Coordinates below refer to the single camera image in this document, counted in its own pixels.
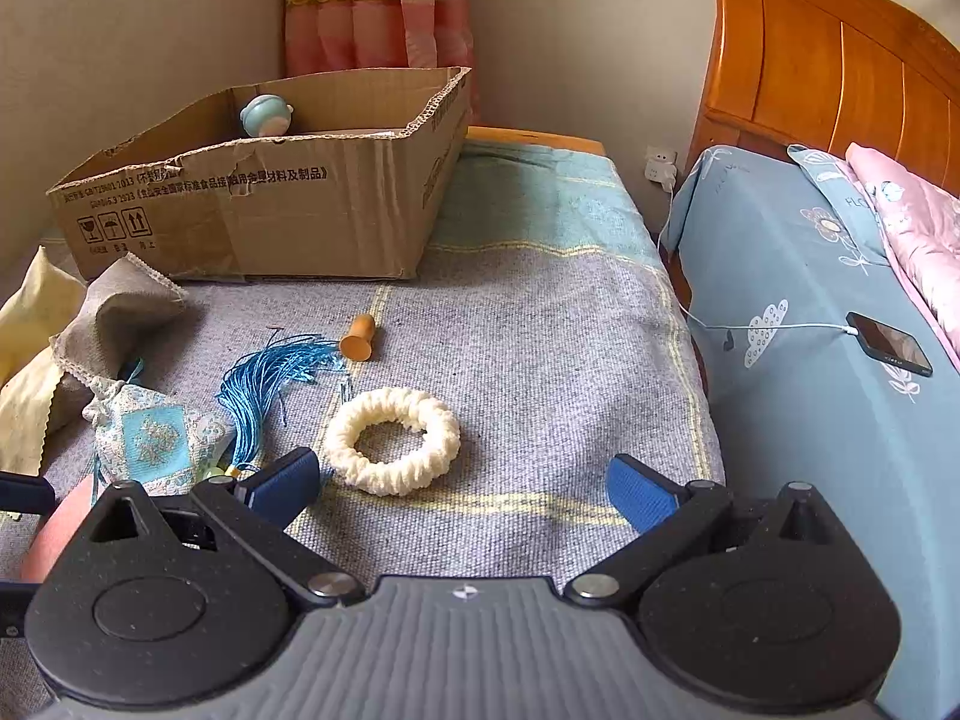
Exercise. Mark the cardboard box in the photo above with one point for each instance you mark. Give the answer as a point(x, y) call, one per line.
point(300, 202)

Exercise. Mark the pink floral quilt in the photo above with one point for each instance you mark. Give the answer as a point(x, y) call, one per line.
point(922, 225)

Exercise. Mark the pink soft pad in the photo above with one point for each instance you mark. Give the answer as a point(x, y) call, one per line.
point(56, 532)

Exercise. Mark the wooden bed frame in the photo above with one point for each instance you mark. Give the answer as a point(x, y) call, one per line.
point(540, 139)

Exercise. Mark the white knitted scrunchie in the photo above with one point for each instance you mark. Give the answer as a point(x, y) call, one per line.
point(352, 457)

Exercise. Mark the white wall socket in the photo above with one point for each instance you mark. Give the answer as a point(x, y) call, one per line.
point(661, 165)

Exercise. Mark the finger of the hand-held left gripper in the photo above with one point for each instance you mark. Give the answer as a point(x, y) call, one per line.
point(26, 491)
point(11, 607)

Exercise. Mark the blue floral bed sheet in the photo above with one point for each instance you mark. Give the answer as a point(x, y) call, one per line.
point(787, 435)

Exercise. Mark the wooden bed headboard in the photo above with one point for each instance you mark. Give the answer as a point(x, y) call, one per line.
point(825, 60)

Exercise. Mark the black smartphone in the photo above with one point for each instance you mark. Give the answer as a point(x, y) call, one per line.
point(889, 343)

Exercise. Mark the yellow cloth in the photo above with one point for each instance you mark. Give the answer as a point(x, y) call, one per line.
point(30, 330)

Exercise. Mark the grey green checked blanket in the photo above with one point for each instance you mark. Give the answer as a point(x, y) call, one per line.
point(540, 360)

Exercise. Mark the blue embroidered sachet with tassel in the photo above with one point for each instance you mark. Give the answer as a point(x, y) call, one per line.
point(154, 439)

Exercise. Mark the pink striped curtain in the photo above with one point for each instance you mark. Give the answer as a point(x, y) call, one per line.
point(375, 7)

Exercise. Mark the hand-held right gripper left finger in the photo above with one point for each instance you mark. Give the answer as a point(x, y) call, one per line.
point(285, 481)

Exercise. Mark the grey fabric pouch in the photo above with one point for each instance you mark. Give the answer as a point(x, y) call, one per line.
point(112, 315)

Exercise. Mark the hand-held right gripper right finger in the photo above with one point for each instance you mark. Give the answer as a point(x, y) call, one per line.
point(637, 487)

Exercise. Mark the blue round toy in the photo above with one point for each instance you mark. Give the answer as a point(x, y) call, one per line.
point(266, 116)

